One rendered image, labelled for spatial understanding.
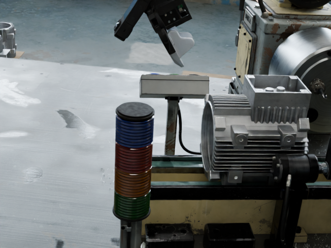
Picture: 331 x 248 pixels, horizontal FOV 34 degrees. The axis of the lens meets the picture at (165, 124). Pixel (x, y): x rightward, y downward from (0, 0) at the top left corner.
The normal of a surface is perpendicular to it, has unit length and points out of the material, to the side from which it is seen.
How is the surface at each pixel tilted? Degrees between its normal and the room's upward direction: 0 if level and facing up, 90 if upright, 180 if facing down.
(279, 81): 90
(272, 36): 90
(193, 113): 0
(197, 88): 59
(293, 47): 47
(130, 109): 0
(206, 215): 90
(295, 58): 54
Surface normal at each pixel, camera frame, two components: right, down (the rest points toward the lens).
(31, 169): 0.06, -0.90
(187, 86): 0.11, -0.08
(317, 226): 0.09, 0.44
